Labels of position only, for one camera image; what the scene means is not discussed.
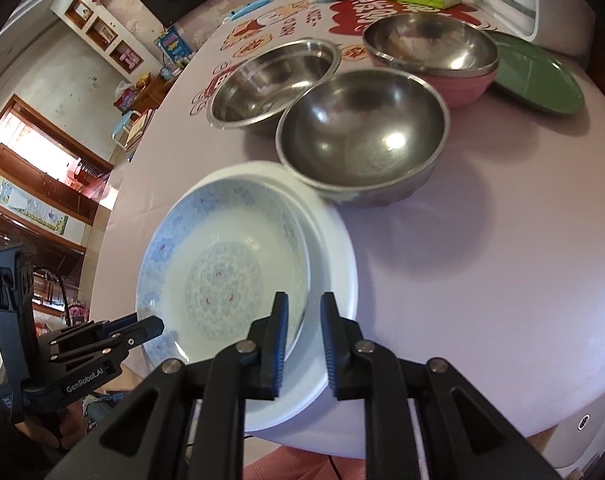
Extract children's wall poster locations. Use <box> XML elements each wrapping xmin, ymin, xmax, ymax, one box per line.
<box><xmin>0</xmin><ymin>180</ymin><xmax>68</xmax><ymax>235</ymax></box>

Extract wide-rim steel bowl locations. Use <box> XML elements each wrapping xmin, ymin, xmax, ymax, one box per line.
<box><xmin>206</xmin><ymin>37</ymin><xmax>342</xmax><ymax>136</ymax></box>

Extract blue colourful poster board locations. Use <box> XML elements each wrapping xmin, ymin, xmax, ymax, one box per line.
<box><xmin>154</xmin><ymin>27</ymin><xmax>193</xmax><ymax>63</ymax></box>

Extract blue face mask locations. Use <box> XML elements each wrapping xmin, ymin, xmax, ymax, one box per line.
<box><xmin>227</xmin><ymin>0</ymin><xmax>278</xmax><ymax>22</ymax></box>

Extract printed pink tablecloth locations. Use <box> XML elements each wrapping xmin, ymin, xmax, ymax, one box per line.
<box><xmin>95</xmin><ymin>0</ymin><xmax>605</xmax><ymax>458</ymax></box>

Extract blue patterned porcelain plate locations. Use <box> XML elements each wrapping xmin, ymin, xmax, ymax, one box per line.
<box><xmin>135</xmin><ymin>176</ymin><xmax>313</xmax><ymax>366</ymax></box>

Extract wooden television cabinet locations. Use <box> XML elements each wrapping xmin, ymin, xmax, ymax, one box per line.
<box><xmin>127</xmin><ymin>67</ymin><xmax>183</xmax><ymax>111</ymax></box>

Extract pink cloth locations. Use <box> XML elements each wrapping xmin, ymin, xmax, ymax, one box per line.
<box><xmin>242</xmin><ymin>442</ymin><xmax>368</xmax><ymax>480</ymax></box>

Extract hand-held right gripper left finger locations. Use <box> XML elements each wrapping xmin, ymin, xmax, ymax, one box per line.
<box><xmin>45</xmin><ymin>291</ymin><xmax>289</xmax><ymax>480</ymax></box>

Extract built-in wall shelf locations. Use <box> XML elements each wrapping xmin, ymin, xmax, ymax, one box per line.
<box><xmin>50</xmin><ymin>0</ymin><xmax>148</xmax><ymax>81</ymax></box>

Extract dark wooden cabinet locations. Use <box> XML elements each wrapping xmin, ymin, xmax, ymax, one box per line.
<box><xmin>0</xmin><ymin>195</ymin><xmax>88</xmax><ymax>321</ymax></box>

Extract person's left hand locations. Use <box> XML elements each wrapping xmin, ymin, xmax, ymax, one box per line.
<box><xmin>30</xmin><ymin>400</ymin><xmax>86</xmax><ymax>453</ymax></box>

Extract white countertop appliance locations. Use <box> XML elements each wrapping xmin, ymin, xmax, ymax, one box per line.
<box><xmin>457</xmin><ymin>0</ymin><xmax>596</xmax><ymax>58</ymax></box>

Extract white round-button appliance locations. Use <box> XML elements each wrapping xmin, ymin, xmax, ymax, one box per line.
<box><xmin>525</xmin><ymin>380</ymin><xmax>605</xmax><ymax>480</ymax></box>

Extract white plate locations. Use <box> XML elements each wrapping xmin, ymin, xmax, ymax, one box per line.
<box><xmin>142</xmin><ymin>160</ymin><xmax>359</xmax><ymax>433</ymax></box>

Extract stack of books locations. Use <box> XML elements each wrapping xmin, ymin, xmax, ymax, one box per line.
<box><xmin>125</xmin><ymin>110</ymin><xmax>156</xmax><ymax>161</ymax></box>

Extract wooden doorway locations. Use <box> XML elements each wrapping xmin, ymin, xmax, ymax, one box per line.
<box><xmin>0</xmin><ymin>94</ymin><xmax>114</xmax><ymax>226</ymax></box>

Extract green plate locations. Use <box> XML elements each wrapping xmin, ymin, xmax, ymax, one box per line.
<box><xmin>483</xmin><ymin>30</ymin><xmax>586</xmax><ymax>117</ymax></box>

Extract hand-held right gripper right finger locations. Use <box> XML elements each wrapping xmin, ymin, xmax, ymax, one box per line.
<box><xmin>320</xmin><ymin>291</ymin><xmax>558</xmax><ymax>480</ymax></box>

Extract round steel bowl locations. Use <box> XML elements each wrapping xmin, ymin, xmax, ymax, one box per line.
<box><xmin>275</xmin><ymin>69</ymin><xmax>451</xmax><ymax>208</ymax></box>

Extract pink-sided steel bowl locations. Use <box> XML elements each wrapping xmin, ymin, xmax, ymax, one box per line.
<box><xmin>363</xmin><ymin>12</ymin><xmax>500</xmax><ymax>110</ymax></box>

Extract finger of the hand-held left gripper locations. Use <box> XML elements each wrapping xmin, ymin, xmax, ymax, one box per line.
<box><xmin>50</xmin><ymin>316</ymin><xmax>164</xmax><ymax>363</ymax></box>
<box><xmin>47</xmin><ymin>312</ymin><xmax>139</xmax><ymax>345</ymax></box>

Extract blue stool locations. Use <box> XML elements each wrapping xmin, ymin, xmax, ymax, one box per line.
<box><xmin>111</xmin><ymin>111</ymin><xmax>138</xmax><ymax>148</ymax></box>

